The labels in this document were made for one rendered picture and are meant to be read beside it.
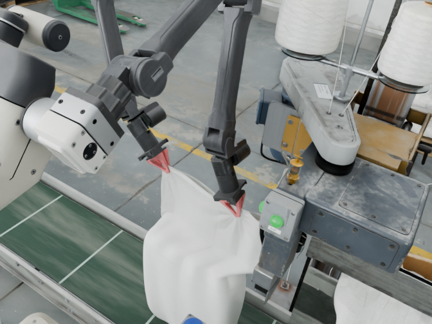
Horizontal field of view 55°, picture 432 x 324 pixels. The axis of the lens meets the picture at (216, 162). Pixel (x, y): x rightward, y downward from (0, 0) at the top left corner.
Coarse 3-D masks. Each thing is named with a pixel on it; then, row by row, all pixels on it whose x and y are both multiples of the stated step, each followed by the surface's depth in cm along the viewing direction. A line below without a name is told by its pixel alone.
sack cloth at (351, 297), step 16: (336, 288) 118; (352, 288) 114; (368, 288) 111; (336, 304) 120; (352, 304) 115; (368, 304) 113; (384, 304) 111; (400, 304) 108; (336, 320) 120; (352, 320) 116; (368, 320) 115; (384, 320) 112; (400, 320) 110; (416, 320) 108
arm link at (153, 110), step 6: (132, 102) 128; (156, 102) 134; (126, 108) 127; (132, 108) 128; (144, 108) 131; (150, 108) 133; (156, 108) 134; (162, 108) 134; (132, 114) 128; (150, 114) 132; (156, 114) 133; (162, 114) 134; (150, 120) 133; (156, 120) 133; (162, 120) 136; (150, 126) 135
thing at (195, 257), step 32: (192, 192) 132; (160, 224) 146; (192, 224) 139; (224, 224) 128; (256, 224) 120; (160, 256) 144; (192, 256) 137; (224, 256) 134; (256, 256) 126; (160, 288) 153; (192, 288) 140; (224, 288) 134; (224, 320) 143
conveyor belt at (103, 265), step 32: (32, 192) 219; (0, 224) 199; (32, 224) 201; (64, 224) 203; (96, 224) 205; (32, 256) 185; (64, 256) 187; (96, 256) 189; (128, 256) 191; (96, 288) 176; (128, 288) 177; (128, 320) 165; (160, 320) 166; (256, 320) 171
